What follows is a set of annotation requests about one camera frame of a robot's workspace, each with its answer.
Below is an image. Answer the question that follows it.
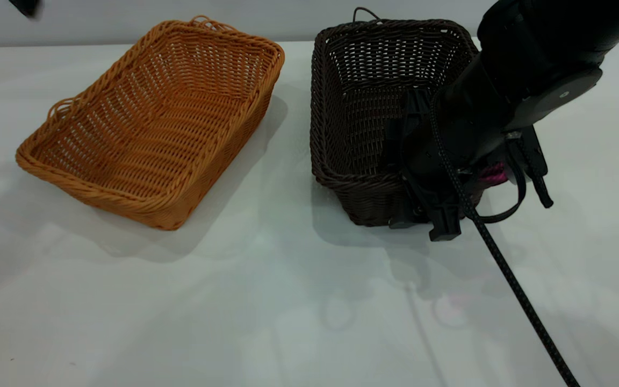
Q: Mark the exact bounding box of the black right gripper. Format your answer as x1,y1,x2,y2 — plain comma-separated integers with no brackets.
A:
388,134,483,242

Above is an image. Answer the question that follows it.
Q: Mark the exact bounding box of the dark brown woven basket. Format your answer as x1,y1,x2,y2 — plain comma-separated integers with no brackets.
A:
309,7,486,227

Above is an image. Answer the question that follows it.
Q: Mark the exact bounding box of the orange-brown woven basket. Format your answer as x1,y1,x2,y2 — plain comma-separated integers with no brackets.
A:
16,16,286,232

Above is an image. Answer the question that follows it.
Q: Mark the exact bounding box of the pink patch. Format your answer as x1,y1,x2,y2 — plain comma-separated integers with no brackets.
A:
479,163,508,187

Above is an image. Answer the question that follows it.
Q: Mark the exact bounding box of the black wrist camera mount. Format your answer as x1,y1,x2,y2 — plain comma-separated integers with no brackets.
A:
385,89,435,162

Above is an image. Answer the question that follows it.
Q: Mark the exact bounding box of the thin black looped cable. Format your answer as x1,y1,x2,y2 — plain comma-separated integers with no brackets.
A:
476,137,528,224

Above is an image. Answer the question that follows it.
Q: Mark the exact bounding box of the black braided cable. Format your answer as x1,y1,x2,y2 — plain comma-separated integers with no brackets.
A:
429,94,582,387

